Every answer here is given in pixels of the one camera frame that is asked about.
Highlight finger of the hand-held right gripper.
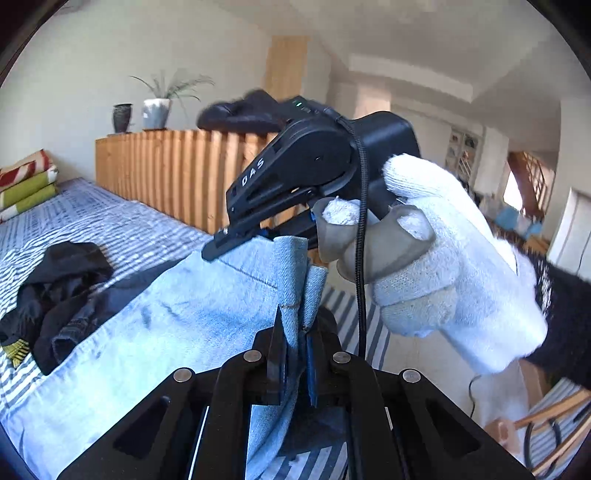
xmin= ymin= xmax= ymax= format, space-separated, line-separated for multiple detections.
xmin=202 ymin=186 xmax=320 ymax=262
xmin=263 ymin=215 xmax=320 ymax=252

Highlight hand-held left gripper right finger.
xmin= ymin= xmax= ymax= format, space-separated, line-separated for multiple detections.
xmin=305 ymin=307 xmax=532 ymax=480

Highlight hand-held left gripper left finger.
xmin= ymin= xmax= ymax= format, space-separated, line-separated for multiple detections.
xmin=58 ymin=307 xmax=289 ymax=480

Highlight light blue jeans pants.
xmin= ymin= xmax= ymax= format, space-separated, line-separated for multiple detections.
xmin=0 ymin=234 xmax=347 ymax=480

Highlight black pants with striped band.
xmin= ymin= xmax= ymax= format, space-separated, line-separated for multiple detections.
xmin=0 ymin=242 xmax=115 ymax=376

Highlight person's right hand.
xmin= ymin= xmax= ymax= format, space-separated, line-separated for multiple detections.
xmin=321 ymin=153 xmax=550 ymax=376

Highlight black cloth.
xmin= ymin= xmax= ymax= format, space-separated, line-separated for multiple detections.
xmin=198 ymin=90 xmax=289 ymax=136

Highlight wooden slat railing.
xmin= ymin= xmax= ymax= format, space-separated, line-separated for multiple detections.
xmin=95 ymin=129 xmax=282 ymax=234

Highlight blue white striped bed cover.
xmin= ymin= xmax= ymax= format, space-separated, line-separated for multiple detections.
xmin=0 ymin=178 xmax=393 ymax=480

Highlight potted plant in white pot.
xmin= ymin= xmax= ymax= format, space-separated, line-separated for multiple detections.
xmin=129 ymin=69 xmax=215 ymax=131

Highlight dark ceramic vase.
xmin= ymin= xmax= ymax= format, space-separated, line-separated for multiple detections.
xmin=112 ymin=103 xmax=134 ymax=134

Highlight green folded blanket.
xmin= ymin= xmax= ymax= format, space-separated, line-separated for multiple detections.
xmin=0 ymin=168 xmax=61 ymax=224

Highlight red white patterned blanket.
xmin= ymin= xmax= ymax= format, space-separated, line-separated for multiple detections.
xmin=0 ymin=148 xmax=56 ymax=188

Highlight wooden chair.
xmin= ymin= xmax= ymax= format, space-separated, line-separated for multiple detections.
xmin=489 ymin=378 xmax=591 ymax=476

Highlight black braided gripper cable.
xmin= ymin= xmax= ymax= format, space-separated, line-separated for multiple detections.
xmin=335 ymin=115 xmax=372 ymax=365

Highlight white wall shelf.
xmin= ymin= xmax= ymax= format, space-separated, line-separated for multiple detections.
xmin=444 ymin=127 xmax=483 ymax=185

